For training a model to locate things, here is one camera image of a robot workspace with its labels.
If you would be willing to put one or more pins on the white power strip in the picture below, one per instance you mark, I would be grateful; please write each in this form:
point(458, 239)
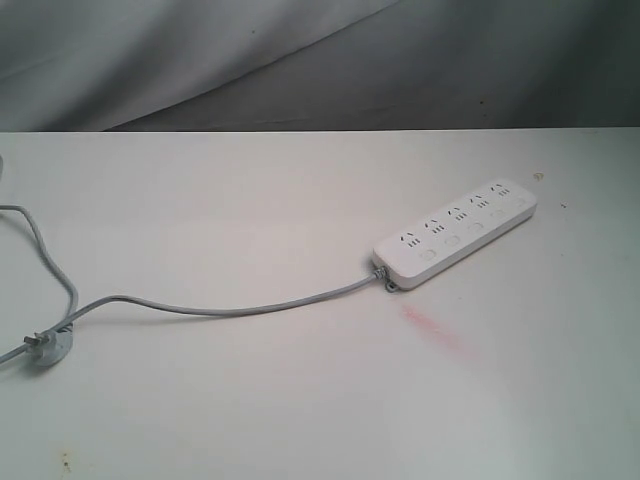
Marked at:
point(442, 238)

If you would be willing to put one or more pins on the white backdrop cloth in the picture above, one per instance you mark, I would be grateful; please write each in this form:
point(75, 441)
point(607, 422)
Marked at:
point(317, 65)

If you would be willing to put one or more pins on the grey wall plug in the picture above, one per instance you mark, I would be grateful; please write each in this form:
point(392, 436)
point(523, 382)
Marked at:
point(49, 347)

